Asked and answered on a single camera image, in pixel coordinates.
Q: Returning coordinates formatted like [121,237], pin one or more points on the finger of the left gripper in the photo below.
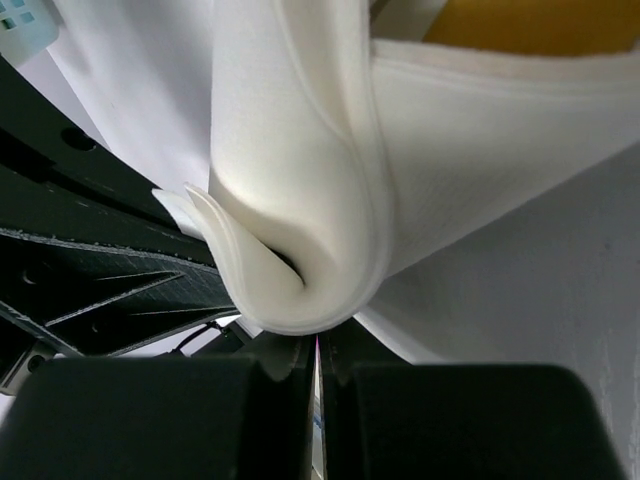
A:
[91,263]

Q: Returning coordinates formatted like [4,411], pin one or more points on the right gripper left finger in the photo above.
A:
[245,415]

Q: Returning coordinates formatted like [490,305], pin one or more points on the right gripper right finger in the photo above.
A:
[384,418]

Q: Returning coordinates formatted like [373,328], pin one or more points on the white paper napkin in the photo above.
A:
[318,163]

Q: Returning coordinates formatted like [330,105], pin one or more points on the gold knife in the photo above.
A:
[538,27]

